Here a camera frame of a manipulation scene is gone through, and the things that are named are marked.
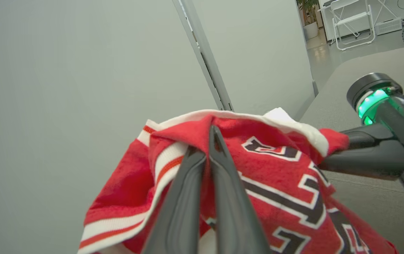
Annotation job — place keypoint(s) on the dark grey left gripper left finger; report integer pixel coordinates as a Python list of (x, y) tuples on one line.
[(177, 204)]

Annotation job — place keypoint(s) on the green potted plant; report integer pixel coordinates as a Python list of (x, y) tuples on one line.
[(307, 8)]

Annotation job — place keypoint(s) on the red jersey with white trim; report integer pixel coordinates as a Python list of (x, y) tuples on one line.
[(279, 169)]

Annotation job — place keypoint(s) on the white plant pot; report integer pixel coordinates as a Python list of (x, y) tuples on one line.
[(310, 31)]

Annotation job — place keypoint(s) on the grey metal partition post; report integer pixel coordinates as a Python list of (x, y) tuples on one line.
[(205, 56)]

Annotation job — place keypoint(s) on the white slatted heater box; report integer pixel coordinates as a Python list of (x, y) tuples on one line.
[(389, 26)]

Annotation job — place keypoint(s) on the white folding chair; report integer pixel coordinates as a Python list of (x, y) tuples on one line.
[(352, 19)]

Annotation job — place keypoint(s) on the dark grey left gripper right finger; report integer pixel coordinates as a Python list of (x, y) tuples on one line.
[(235, 204)]

